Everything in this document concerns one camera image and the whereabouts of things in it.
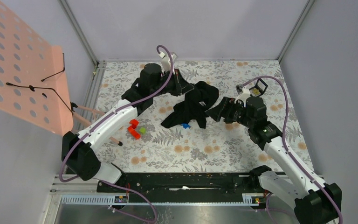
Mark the orange red block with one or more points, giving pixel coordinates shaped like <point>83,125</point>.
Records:
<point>132,129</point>

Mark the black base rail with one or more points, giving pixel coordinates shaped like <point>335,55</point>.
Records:
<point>185,186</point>

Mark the black brooch box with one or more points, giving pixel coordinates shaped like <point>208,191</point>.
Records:
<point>259,88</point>

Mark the green cube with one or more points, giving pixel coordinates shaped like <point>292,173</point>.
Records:
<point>142,130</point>

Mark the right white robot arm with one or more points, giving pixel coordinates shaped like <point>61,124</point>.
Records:
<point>311,198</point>

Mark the blue clip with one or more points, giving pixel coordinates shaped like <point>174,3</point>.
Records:
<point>185,126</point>

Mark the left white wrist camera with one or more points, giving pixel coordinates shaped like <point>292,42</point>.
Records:
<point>166,62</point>

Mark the grey cable duct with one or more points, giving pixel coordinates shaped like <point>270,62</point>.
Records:
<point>122,200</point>

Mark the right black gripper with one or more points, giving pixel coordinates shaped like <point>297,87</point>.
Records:
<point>224,109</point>

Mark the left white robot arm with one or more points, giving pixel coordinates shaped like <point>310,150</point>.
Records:
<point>79,150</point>

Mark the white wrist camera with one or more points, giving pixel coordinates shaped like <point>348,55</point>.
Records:
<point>166,62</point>
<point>243,95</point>

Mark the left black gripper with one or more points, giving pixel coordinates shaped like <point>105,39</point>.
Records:
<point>181,86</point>

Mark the floral table mat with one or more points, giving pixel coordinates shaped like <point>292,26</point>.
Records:
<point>219,147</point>

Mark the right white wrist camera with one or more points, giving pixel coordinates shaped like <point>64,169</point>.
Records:
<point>243,95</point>

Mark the black floral t-shirt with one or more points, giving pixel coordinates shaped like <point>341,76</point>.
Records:
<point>193,107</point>

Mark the pink perforated music stand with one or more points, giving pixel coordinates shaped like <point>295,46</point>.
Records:
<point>33,82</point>

